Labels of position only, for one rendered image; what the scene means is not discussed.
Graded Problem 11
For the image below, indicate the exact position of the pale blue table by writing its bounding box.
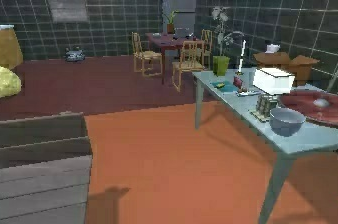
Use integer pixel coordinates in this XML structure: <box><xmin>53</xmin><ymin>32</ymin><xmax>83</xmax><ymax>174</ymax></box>
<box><xmin>191</xmin><ymin>67</ymin><xmax>338</xmax><ymax>224</ymax></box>

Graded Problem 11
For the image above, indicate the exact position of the pale leafy house plant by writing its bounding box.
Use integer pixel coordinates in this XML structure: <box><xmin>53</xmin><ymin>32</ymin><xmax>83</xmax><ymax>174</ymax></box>
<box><xmin>210</xmin><ymin>5</ymin><xmax>245</xmax><ymax>58</ymax></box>

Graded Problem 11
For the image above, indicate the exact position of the dark red dining table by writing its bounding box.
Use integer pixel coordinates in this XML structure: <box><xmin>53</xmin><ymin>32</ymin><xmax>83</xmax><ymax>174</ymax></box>
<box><xmin>144</xmin><ymin>31</ymin><xmax>205</xmax><ymax>85</ymax></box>

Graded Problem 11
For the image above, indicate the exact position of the yellow bag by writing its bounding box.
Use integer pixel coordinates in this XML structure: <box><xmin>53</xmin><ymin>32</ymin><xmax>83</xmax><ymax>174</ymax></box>
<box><xmin>0</xmin><ymin>65</ymin><xmax>23</xmax><ymax>99</ymax></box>

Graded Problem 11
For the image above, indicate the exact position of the teal cloth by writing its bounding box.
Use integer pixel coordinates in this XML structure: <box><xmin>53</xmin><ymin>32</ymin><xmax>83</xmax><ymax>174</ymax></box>
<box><xmin>210</xmin><ymin>80</ymin><xmax>240</xmax><ymax>94</ymax></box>

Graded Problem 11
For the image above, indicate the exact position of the grey framed wall picture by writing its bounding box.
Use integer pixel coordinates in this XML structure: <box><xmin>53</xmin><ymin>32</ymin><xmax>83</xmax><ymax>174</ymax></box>
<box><xmin>47</xmin><ymin>0</ymin><xmax>89</xmax><ymax>24</ymax></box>

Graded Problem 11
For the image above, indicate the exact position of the white box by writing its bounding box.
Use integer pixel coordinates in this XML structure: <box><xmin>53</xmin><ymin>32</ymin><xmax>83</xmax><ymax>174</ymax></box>
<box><xmin>252</xmin><ymin>67</ymin><xmax>296</xmax><ymax>96</ymax></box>

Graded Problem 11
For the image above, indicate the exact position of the white egg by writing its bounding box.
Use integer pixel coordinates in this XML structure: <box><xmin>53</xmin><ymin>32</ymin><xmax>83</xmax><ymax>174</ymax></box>
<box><xmin>312</xmin><ymin>98</ymin><xmax>331</xmax><ymax>109</ymax></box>

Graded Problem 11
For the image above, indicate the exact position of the dark red small object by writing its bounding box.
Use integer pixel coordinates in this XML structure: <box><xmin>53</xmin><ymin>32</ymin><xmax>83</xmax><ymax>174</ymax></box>
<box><xmin>232</xmin><ymin>76</ymin><xmax>244</xmax><ymax>89</ymax></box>

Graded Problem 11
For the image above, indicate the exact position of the grey wooden cabinet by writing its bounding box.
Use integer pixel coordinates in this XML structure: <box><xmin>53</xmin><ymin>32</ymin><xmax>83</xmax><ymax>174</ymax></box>
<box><xmin>0</xmin><ymin>111</ymin><xmax>94</xmax><ymax>224</ymax></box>

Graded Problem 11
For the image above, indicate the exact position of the green plant pot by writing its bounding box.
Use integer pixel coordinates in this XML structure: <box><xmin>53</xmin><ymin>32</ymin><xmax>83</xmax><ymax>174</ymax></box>
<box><xmin>212</xmin><ymin>55</ymin><xmax>231</xmax><ymax>77</ymax></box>

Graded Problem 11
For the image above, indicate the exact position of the large red round plate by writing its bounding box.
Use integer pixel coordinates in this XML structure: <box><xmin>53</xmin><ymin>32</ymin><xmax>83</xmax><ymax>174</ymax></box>
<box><xmin>277</xmin><ymin>89</ymin><xmax>338</xmax><ymax>129</ymax></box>

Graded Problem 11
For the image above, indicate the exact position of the small potted green plant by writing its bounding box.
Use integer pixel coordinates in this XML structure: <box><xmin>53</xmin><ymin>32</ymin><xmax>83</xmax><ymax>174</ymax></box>
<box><xmin>163</xmin><ymin>9</ymin><xmax>179</xmax><ymax>35</ymax></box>

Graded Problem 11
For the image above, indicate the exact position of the brown cardboard box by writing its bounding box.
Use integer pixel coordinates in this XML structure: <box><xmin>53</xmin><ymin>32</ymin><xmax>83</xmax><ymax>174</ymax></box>
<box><xmin>253</xmin><ymin>51</ymin><xmax>321</xmax><ymax>88</ymax></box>

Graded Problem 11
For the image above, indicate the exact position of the dark grey small appliance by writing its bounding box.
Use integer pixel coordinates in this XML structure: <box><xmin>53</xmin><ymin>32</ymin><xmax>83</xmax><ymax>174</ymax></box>
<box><xmin>64</xmin><ymin>47</ymin><xmax>87</xmax><ymax>63</ymax></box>

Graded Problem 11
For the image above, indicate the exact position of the wooden chair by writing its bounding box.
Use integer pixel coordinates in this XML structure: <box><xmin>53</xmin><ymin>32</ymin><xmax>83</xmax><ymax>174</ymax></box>
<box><xmin>131</xmin><ymin>31</ymin><xmax>164</xmax><ymax>78</ymax></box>
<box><xmin>200</xmin><ymin>28</ymin><xmax>214</xmax><ymax>65</ymax></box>
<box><xmin>171</xmin><ymin>39</ymin><xmax>206</xmax><ymax>93</ymax></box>

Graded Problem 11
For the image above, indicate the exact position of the grey blue bowl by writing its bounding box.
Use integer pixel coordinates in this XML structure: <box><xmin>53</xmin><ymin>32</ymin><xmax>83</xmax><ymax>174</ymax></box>
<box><xmin>269</xmin><ymin>107</ymin><xmax>307</xmax><ymax>138</ymax></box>

